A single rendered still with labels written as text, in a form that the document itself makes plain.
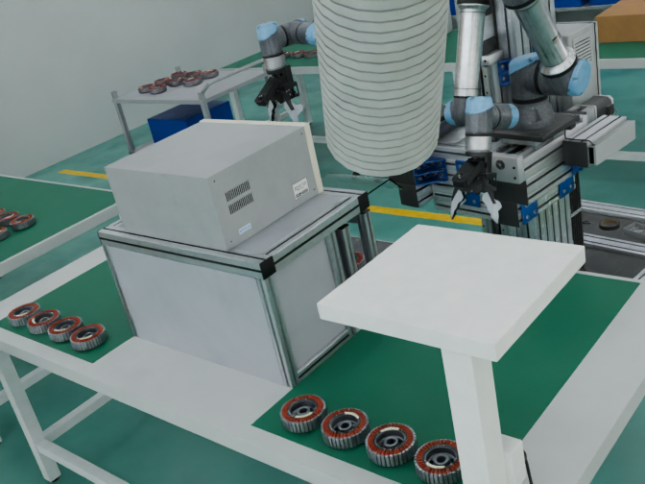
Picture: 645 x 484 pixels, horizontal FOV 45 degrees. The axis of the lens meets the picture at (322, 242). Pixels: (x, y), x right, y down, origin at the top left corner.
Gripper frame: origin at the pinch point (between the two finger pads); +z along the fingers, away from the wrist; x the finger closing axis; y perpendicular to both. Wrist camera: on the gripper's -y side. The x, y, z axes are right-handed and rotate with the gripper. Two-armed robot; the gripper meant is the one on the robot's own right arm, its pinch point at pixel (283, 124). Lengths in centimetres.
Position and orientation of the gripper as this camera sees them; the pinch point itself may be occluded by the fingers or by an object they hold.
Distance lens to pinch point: 285.1
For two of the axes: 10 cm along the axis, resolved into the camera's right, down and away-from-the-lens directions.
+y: 7.2, -4.2, 5.6
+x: -6.7, -1.8, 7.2
